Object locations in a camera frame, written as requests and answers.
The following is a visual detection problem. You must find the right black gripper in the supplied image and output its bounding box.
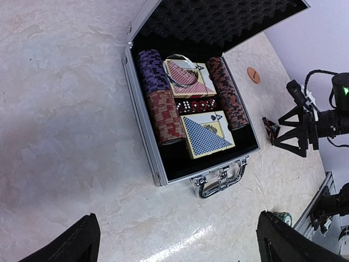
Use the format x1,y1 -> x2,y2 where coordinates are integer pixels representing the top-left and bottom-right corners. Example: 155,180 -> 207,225
272,105 -> 349,158

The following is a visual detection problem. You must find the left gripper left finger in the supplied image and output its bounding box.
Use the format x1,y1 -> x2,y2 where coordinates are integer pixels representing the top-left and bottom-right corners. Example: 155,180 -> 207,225
22,213 -> 101,262

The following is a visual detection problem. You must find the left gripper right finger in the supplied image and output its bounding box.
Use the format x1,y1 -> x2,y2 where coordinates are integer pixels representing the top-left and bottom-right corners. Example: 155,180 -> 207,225
256,211 -> 346,262

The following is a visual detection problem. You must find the black triangular button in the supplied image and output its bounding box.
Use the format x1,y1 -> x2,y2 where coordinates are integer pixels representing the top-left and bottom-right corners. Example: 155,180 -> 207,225
262,117 -> 280,144

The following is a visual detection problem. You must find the orange round button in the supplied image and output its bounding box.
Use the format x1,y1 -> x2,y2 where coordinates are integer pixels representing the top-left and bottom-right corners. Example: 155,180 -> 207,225
247,67 -> 261,84

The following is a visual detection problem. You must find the blue playing card deck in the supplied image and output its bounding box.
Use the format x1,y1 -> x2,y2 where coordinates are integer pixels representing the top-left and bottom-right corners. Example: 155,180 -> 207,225
180,110 -> 236,159

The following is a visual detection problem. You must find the red playing card deck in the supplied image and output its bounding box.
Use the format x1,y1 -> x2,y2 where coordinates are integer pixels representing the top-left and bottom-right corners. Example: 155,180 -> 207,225
164,58 -> 217,99

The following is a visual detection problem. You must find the aluminium poker case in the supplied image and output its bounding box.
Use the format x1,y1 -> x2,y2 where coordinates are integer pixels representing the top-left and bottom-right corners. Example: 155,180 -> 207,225
124,1 -> 309,199

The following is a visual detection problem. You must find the clear round button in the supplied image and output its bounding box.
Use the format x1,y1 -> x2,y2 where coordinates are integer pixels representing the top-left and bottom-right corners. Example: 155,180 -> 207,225
163,53 -> 198,88

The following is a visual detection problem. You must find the green poker chip stack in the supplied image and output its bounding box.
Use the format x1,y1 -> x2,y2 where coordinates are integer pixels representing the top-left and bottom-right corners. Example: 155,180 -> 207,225
273,212 -> 292,227

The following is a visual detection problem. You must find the right poker chip row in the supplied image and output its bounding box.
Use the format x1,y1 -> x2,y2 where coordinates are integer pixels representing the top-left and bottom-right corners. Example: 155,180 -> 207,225
206,57 -> 249,131

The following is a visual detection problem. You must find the poker chip row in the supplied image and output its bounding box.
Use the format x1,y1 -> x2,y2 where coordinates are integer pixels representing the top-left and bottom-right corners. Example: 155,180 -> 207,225
206,57 -> 249,131
137,49 -> 186,146

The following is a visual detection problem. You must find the red dice row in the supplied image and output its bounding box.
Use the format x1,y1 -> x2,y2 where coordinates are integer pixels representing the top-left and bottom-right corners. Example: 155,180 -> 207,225
176,98 -> 218,114

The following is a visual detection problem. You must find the left poker chip row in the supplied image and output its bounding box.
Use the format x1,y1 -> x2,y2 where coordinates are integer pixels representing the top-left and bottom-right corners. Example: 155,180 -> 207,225
137,49 -> 186,146

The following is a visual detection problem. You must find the front aluminium rail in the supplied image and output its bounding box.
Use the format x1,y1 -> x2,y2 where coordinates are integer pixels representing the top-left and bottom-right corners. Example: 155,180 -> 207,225
293,171 -> 337,241

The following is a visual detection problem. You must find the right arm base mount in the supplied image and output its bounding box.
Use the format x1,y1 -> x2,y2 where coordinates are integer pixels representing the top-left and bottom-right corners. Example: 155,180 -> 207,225
310,183 -> 348,231

